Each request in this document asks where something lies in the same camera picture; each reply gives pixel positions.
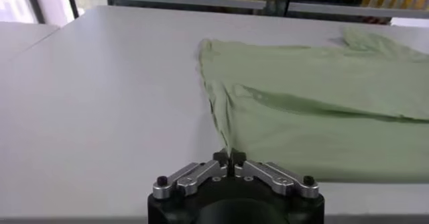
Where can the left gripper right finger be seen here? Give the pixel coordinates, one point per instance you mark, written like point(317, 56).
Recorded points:
point(271, 176)

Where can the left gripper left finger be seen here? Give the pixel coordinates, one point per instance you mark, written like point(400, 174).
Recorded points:
point(197, 176)

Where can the green polo shirt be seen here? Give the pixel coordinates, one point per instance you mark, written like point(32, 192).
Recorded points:
point(318, 135)

